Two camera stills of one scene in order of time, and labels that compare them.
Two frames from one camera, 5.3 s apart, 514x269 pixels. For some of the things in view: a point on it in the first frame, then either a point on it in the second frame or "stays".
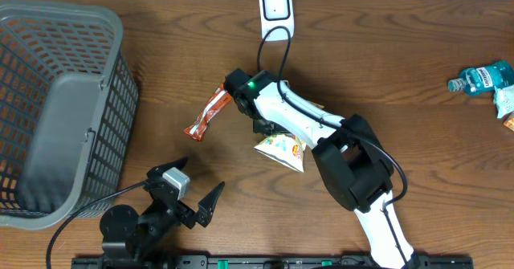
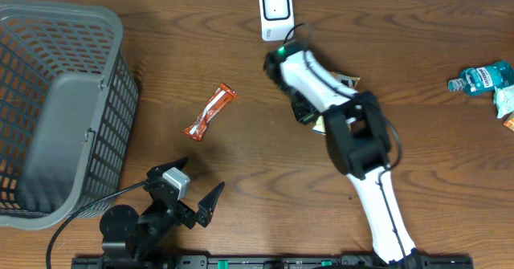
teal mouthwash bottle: (480, 80) stays
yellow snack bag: (287, 149) -> (345, 80)
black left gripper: (189, 219) stays
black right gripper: (260, 130) -> (303, 116)
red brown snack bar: (220, 99) stays
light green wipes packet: (503, 100) stays
